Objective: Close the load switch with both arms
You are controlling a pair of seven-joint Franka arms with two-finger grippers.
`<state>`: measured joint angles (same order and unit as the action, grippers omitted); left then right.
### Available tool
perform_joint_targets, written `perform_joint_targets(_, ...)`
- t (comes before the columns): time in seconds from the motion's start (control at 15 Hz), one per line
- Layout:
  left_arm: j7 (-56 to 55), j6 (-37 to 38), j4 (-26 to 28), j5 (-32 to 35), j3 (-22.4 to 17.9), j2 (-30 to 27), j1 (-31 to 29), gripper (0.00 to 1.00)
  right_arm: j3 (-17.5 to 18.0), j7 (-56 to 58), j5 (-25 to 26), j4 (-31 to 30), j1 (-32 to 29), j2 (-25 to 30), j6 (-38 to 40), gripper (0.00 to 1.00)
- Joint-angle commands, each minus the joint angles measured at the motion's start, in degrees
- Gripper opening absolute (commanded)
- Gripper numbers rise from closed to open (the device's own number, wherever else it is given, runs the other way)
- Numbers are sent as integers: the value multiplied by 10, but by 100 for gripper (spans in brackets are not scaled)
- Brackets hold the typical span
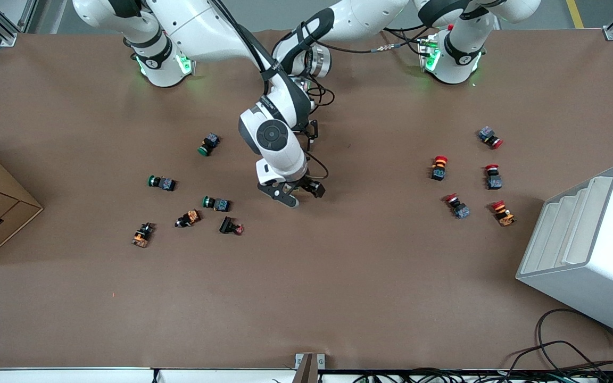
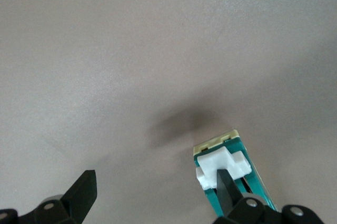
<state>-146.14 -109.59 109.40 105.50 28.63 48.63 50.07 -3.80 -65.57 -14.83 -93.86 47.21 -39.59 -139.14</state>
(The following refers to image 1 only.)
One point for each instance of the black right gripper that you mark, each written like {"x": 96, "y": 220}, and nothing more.
{"x": 303, "y": 184}

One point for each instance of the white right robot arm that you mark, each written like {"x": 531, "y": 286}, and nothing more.
{"x": 272, "y": 135}

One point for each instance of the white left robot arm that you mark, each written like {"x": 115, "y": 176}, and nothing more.
{"x": 359, "y": 16}

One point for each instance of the brown paper table cover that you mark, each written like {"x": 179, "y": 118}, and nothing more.
{"x": 338, "y": 276}

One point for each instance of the red mushroom button black block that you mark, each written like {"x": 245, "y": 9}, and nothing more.
{"x": 439, "y": 168}

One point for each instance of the red mushroom button grey block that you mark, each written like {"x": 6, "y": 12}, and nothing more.
{"x": 494, "y": 178}
{"x": 490, "y": 136}
{"x": 458, "y": 206}

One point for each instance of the red mushroom button orange block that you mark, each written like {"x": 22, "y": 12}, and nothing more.
{"x": 503, "y": 214}

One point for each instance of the white stepped storage bin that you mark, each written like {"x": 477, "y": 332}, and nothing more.
{"x": 604, "y": 266}

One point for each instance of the black switch with red block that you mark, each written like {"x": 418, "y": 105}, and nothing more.
{"x": 228, "y": 225}

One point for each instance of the green push button switch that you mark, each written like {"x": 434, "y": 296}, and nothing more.
{"x": 163, "y": 183}
{"x": 209, "y": 143}
{"x": 218, "y": 204}

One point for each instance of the black orange selector switch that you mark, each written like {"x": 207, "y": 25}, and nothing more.
{"x": 142, "y": 235}
{"x": 189, "y": 218}

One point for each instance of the metal table edge bracket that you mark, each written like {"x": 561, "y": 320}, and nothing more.
{"x": 309, "y": 367}

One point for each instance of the white table edge rail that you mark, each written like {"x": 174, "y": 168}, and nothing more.
{"x": 72, "y": 375}

